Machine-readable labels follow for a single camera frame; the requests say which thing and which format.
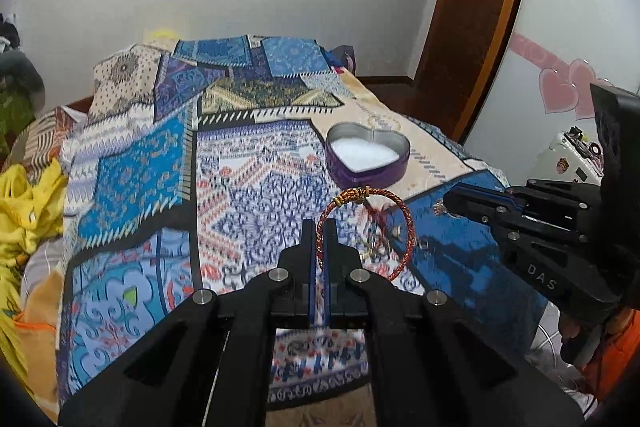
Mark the red string charm bracelet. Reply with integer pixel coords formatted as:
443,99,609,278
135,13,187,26
359,200,407,258

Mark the red braided bangle bracelet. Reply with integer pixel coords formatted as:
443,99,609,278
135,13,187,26
316,184,418,283

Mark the white drawer cabinet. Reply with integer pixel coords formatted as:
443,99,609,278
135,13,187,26
527,127,603,185

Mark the purple heart-shaped tin box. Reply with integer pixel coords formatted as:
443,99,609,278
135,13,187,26
324,122,411,190

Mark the white heart-patterned sliding door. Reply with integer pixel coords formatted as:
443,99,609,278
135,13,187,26
465,0,639,184

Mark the blue patchwork bedspread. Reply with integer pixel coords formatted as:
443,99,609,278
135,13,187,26
56,36,547,426

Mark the dark purple bag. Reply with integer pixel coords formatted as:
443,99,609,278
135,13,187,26
329,44,357,75

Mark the yellow blanket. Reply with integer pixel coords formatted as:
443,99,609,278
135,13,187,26
1,160,68,384

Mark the striped pillow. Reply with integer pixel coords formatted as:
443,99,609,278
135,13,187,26
2,106,87,178

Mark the pile of clothes and boxes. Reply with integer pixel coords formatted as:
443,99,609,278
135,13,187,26
1,15,44,160

